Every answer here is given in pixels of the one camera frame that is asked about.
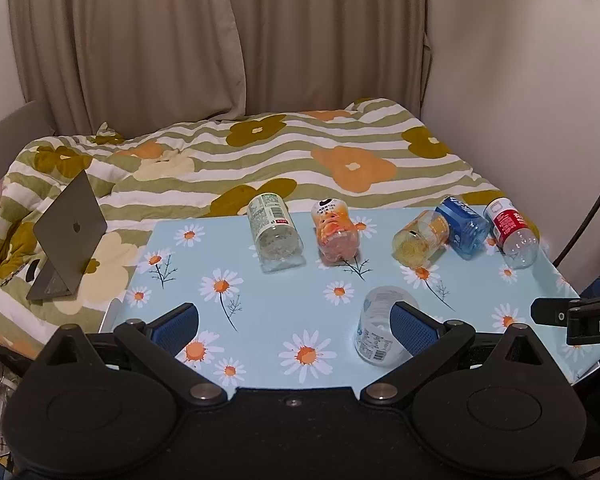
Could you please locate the beige curtain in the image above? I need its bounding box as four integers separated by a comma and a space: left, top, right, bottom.
7, 0, 432, 136

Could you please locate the yellow label clear plastic cup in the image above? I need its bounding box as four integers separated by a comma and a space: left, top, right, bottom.
392, 209, 452, 269

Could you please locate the grey laptop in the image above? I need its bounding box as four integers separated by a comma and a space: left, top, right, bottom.
26, 169, 108, 303

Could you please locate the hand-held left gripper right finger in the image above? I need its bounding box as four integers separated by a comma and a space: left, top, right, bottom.
360, 301, 551, 406

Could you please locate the grey bed headboard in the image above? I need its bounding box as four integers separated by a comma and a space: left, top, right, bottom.
0, 99, 57, 213

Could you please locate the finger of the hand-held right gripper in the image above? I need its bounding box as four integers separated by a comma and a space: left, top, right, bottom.
532, 298, 572, 327

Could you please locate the daisy print blue tablecloth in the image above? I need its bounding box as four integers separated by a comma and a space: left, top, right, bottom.
97, 204, 600, 397

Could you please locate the black cable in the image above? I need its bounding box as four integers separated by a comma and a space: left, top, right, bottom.
552, 156, 600, 267

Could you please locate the striped floral blanket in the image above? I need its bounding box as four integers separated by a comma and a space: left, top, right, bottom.
0, 97, 507, 361

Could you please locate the orange label clear plastic cup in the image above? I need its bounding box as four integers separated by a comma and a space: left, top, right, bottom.
312, 198, 364, 266

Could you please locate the white label clear plastic cup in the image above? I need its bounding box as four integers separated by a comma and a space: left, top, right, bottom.
354, 285, 422, 368

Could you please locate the red label clear plastic cup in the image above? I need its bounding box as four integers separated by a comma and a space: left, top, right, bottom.
483, 198, 540, 269

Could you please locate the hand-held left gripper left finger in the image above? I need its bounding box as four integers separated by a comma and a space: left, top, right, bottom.
39, 302, 228, 406

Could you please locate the blue label clear plastic cup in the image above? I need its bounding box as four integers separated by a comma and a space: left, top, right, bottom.
435, 195, 491, 260

